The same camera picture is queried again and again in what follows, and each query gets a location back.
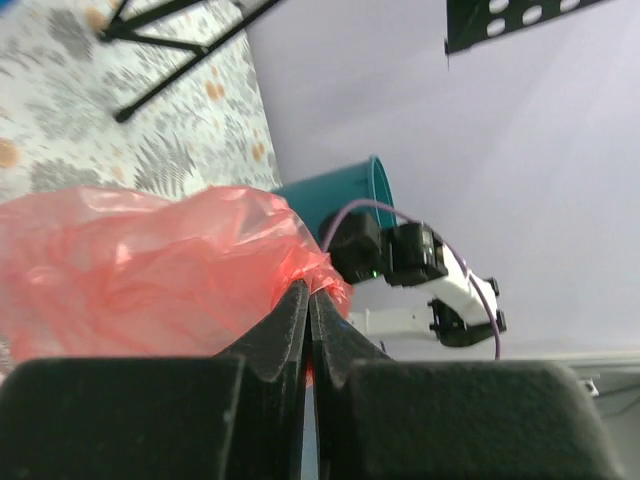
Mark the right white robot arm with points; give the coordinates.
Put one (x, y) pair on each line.
(462, 308)

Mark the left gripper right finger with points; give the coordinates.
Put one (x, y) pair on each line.
(378, 418)

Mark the teal plastic trash bin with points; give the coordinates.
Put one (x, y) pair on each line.
(318, 197)

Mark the floral patterned table mat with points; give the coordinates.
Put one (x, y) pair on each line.
(60, 87)

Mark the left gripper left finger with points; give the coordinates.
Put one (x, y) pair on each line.
(235, 415)

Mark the black perforated music stand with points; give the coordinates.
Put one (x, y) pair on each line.
(468, 23)

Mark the red plastic trash bag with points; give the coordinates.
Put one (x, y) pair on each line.
(92, 272)

